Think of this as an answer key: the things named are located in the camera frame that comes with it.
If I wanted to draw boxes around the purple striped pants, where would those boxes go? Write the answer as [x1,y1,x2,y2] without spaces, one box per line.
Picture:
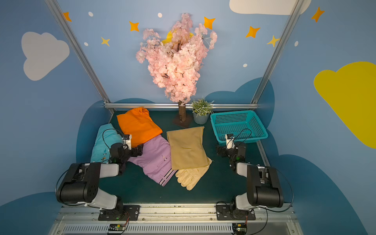
[128,135,177,187]

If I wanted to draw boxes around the teal plastic basket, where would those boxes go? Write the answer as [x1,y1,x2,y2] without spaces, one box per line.
[210,110,268,146]

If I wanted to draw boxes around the tan long pants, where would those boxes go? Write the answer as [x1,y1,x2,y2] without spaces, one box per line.
[166,126,210,170]

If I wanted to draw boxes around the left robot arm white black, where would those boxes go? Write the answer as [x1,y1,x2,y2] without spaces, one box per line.
[55,143,144,222]

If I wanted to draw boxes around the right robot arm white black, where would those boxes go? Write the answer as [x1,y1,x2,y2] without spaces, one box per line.
[216,144,285,220]

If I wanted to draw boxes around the folded orange garment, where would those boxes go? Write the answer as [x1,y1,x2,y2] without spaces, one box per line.
[117,107,163,148]

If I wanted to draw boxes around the folded teal garment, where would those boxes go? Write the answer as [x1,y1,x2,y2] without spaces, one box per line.
[90,123,122,163]

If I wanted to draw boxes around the cream leather glove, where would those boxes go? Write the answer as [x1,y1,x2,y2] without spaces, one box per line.
[175,158,212,191]

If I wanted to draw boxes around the small potted green plant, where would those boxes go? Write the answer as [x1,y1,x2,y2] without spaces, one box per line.
[192,98,213,125]

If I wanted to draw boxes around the aluminium back crossbar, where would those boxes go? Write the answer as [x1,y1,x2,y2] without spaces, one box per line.
[104,102,259,110]

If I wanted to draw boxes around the right green circuit board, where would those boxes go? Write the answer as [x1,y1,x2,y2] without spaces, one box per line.
[232,223,247,235]

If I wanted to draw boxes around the green circuit board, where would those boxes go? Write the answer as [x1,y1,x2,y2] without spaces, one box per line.
[107,224,127,234]
[232,223,247,235]

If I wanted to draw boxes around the left green circuit board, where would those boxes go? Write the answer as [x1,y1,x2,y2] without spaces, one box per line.
[107,224,127,234]

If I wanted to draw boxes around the pink blossom artificial tree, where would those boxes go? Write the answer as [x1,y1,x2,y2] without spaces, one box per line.
[136,13,218,127]

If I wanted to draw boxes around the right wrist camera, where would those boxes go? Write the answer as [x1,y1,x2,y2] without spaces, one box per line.
[225,134,235,149]

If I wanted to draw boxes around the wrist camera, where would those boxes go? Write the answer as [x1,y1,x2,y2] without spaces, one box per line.
[122,134,132,150]
[225,134,235,149]

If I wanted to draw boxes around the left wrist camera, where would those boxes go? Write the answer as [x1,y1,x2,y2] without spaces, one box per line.
[122,134,132,150]

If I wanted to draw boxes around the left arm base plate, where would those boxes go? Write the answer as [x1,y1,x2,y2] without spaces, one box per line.
[98,205,141,221]

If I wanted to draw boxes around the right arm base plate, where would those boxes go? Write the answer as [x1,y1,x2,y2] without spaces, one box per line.
[215,203,256,221]

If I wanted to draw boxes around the aluminium front rail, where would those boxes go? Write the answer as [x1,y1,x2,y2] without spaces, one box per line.
[49,203,303,235]

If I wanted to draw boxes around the right aluminium frame post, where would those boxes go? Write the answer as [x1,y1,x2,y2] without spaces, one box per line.
[251,0,305,105]

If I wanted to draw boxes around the aluminium frame post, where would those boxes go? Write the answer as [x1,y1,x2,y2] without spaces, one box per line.
[251,0,305,105]
[45,0,111,103]

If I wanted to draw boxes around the left aluminium frame post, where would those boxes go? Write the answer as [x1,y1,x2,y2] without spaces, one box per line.
[45,0,111,103]

